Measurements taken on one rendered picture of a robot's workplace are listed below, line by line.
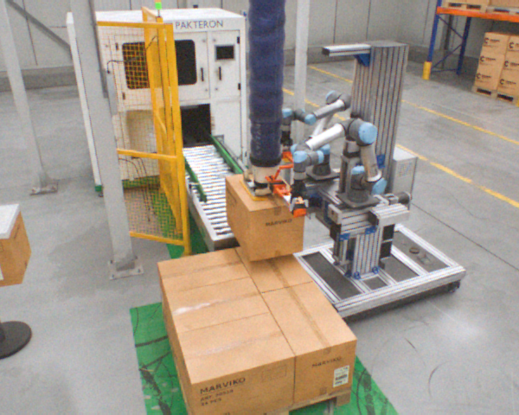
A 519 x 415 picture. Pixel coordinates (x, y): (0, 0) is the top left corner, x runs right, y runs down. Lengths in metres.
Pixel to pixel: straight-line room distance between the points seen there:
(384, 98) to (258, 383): 2.01
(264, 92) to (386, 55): 0.84
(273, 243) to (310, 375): 0.90
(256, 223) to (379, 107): 1.15
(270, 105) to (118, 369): 2.08
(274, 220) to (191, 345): 0.97
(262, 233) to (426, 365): 1.49
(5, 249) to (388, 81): 2.72
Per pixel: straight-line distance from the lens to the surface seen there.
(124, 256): 4.39
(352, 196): 3.29
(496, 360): 3.88
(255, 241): 3.17
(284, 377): 2.85
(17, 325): 4.15
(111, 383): 3.50
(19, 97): 6.03
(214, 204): 4.31
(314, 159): 2.70
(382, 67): 3.29
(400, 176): 3.64
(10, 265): 3.44
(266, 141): 3.10
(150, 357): 3.60
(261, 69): 2.97
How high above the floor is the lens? 2.51
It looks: 28 degrees down
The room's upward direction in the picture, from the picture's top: straight up
